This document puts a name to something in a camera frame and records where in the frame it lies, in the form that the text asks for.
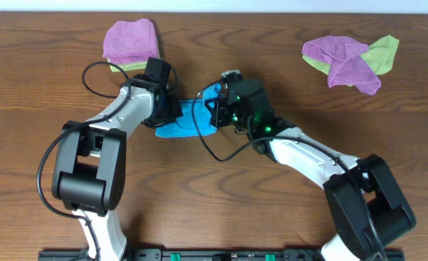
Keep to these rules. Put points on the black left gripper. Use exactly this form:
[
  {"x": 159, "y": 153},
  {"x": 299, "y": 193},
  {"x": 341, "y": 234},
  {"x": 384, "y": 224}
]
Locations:
[{"x": 177, "y": 112}]

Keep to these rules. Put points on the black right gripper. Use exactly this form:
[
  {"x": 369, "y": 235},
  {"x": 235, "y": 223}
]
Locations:
[{"x": 218, "y": 110}]

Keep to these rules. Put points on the blue microfiber cloth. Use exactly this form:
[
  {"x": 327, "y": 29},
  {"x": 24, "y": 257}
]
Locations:
[{"x": 183, "y": 126}]

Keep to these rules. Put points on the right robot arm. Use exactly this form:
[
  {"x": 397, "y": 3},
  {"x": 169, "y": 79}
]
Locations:
[{"x": 368, "y": 207}]

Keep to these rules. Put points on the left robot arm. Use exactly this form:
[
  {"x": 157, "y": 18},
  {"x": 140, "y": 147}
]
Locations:
[{"x": 89, "y": 172}]

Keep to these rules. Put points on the folded green cloth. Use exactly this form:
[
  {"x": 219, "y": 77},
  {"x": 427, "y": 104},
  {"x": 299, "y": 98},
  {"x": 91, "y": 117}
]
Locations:
[{"x": 126, "y": 67}]

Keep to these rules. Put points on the folded purple cloth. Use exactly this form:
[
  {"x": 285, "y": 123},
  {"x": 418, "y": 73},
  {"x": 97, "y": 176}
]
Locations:
[{"x": 124, "y": 30}]

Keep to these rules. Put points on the crumpled purple cloth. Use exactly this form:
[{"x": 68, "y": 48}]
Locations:
[{"x": 347, "y": 68}]

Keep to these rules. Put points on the crumpled green cloth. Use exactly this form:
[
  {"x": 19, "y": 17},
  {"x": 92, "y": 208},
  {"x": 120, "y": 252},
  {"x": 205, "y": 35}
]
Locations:
[{"x": 379, "y": 57}]

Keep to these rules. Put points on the black mounting rail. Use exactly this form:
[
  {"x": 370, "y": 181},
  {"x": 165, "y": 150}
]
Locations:
[{"x": 192, "y": 255}]

